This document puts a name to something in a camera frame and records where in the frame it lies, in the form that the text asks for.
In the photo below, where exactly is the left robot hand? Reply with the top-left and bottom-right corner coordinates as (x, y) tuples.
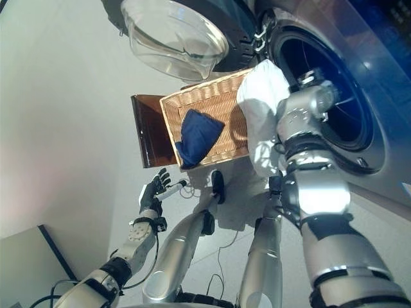
(138, 167), (188, 215)

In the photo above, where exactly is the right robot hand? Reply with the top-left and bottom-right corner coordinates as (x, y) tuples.
(318, 80), (349, 112)

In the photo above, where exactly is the white garment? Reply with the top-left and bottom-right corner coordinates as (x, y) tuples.
(236, 59), (292, 177)

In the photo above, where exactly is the blue garment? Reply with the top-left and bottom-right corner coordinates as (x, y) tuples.
(175, 108), (225, 168)

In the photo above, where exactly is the grey front-load washing machine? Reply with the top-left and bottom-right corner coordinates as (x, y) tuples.
(250, 0), (411, 219)

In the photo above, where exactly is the left silver robot leg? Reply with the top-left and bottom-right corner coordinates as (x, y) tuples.
(143, 169), (225, 302)

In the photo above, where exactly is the silver robot leg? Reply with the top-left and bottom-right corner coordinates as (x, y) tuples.
(239, 175), (285, 308)
(143, 169), (225, 302)

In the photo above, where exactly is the wicker laundry basket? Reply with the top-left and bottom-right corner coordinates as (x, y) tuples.
(159, 67), (258, 170)

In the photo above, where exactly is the grey robot torso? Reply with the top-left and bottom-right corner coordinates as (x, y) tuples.
(128, 290), (258, 308)

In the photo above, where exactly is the right silver robot leg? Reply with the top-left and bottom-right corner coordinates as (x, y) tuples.
(239, 175), (285, 308)

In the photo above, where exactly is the white board with black edge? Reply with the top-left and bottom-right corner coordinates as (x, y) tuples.
(0, 224), (80, 283)

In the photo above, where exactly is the round glass washer door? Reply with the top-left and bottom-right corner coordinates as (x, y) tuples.
(99, 0), (258, 81)

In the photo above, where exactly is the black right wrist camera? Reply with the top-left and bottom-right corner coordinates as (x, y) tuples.
(297, 69), (327, 87)

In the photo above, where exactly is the thin white floor cable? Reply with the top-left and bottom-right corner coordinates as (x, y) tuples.
(178, 184), (240, 257)

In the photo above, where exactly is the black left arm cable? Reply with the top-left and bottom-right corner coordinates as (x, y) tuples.
(31, 230), (161, 308)

